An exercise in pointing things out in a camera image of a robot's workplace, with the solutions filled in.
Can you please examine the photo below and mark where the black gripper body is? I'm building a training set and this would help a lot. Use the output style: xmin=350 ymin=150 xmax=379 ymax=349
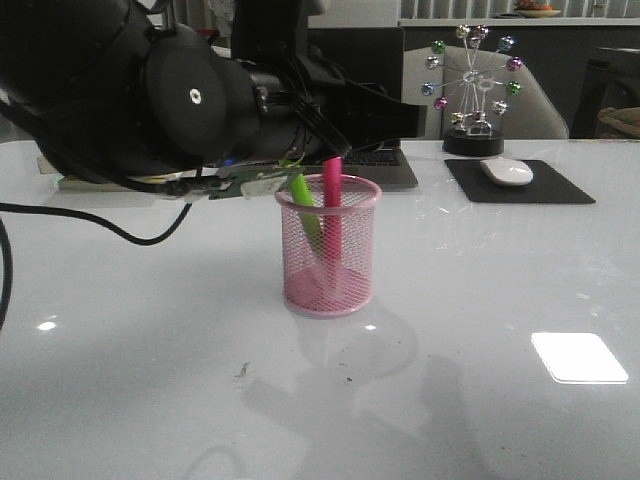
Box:
xmin=219 ymin=1 xmax=427 ymax=161

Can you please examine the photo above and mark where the pink highlighter pen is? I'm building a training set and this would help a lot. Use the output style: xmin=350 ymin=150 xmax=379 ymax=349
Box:
xmin=323 ymin=157 xmax=342 ymax=297

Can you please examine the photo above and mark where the green highlighter pen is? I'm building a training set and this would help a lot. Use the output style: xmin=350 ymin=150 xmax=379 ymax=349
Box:
xmin=287 ymin=172 xmax=326 ymax=261

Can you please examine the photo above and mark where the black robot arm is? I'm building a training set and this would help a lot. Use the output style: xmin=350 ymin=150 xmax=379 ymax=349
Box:
xmin=1 ymin=1 xmax=426 ymax=190

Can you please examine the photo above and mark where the pink mesh pen holder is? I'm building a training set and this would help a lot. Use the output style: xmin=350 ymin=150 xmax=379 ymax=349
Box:
xmin=275 ymin=175 xmax=381 ymax=317

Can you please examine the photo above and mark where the grey open laptop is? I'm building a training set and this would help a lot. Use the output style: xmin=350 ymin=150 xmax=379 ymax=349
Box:
xmin=308 ymin=27 xmax=427 ymax=190

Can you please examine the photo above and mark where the grey right armchair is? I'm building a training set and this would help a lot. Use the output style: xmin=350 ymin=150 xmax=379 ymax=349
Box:
xmin=402 ymin=45 xmax=568 ymax=140

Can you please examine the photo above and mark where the ferris wheel desk ornament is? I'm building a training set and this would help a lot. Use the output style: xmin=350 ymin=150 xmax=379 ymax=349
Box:
xmin=420 ymin=24 xmax=524 ymax=157

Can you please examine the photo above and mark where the white computer mouse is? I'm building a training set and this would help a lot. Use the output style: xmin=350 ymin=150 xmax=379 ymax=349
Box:
xmin=480 ymin=158 xmax=534 ymax=186

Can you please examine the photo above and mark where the fruit bowl on counter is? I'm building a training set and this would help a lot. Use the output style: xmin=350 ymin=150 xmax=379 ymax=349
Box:
xmin=514 ymin=0 xmax=562 ymax=19

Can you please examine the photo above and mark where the black mouse pad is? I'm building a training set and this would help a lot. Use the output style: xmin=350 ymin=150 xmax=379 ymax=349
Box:
xmin=445 ymin=159 xmax=596 ymax=205

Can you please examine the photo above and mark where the brown cushion at right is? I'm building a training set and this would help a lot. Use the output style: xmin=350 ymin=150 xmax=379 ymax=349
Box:
xmin=597 ymin=106 xmax=640 ymax=139

